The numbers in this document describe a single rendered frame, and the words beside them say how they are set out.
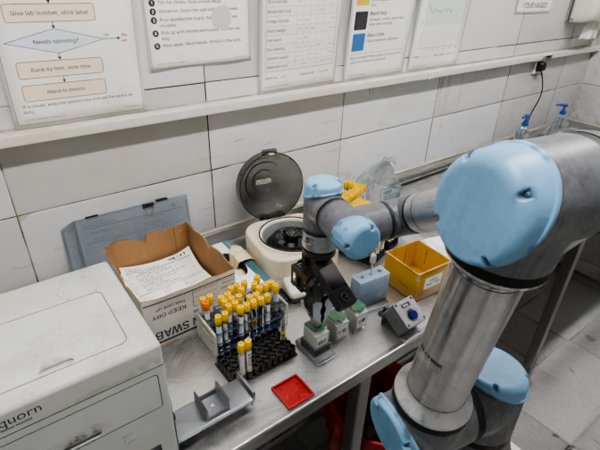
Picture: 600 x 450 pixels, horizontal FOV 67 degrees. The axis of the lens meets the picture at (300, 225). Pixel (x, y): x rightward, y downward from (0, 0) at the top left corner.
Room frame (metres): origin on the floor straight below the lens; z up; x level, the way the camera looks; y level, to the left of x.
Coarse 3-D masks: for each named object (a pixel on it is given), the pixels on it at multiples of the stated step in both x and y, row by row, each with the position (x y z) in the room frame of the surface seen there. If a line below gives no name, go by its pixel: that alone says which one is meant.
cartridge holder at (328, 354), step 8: (296, 344) 0.81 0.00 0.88; (304, 344) 0.79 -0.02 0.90; (328, 344) 0.78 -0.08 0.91; (304, 352) 0.78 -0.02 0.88; (312, 352) 0.77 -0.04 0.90; (320, 352) 0.77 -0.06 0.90; (328, 352) 0.78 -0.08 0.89; (312, 360) 0.76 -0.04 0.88; (320, 360) 0.75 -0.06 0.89; (328, 360) 0.76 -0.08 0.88
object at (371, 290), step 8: (360, 272) 0.98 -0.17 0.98; (368, 272) 0.99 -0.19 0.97; (376, 272) 0.99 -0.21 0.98; (384, 272) 0.99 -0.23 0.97; (352, 280) 0.96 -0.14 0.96; (360, 280) 0.95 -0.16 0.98; (368, 280) 0.95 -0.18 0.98; (376, 280) 0.96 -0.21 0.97; (384, 280) 0.98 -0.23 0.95; (352, 288) 0.96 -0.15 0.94; (360, 288) 0.94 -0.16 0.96; (368, 288) 0.95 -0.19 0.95; (376, 288) 0.97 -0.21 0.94; (384, 288) 0.98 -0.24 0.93; (360, 296) 0.94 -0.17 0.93; (368, 296) 0.95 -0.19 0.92; (376, 296) 0.97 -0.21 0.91; (384, 296) 0.99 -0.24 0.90; (368, 304) 0.96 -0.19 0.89; (376, 304) 0.96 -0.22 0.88; (384, 304) 0.97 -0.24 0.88; (368, 312) 0.94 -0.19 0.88
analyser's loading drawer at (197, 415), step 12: (216, 384) 0.63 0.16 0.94; (228, 384) 0.65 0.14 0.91; (240, 384) 0.65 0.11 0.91; (204, 396) 0.61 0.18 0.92; (216, 396) 0.62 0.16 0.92; (228, 396) 0.60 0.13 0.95; (240, 396) 0.62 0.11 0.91; (252, 396) 0.62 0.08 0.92; (180, 408) 0.59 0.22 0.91; (192, 408) 0.59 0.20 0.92; (204, 408) 0.57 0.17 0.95; (216, 408) 0.59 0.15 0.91; (228, 408) 0.59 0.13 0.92; (180, 420) 0.56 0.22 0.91; (192, 420) 0.56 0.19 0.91; (204, 420) 0.57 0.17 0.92; (216, 420) 0.57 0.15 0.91; (180, 432) 0.54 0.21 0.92; (192, 432) 0.54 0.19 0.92
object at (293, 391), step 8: (296, 376) 0.71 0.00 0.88; (280, 384) 0.69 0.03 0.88; (288, 384) 0.69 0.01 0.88; (296, 384) 0.69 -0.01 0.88; (304, 384) 0.69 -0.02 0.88; (280, 392) 0.67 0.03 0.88; (288, 392) 0.67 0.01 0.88; (296, 392) 0.67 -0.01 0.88; (304, 392) 0.67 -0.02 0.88; (312, 392) 0.67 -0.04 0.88; (280, 400) 0.65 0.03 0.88; (288, 400) 0.65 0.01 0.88; (296, 400) 0.65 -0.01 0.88; (304, 400) 0.65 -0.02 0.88; (288, 408) 0.62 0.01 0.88
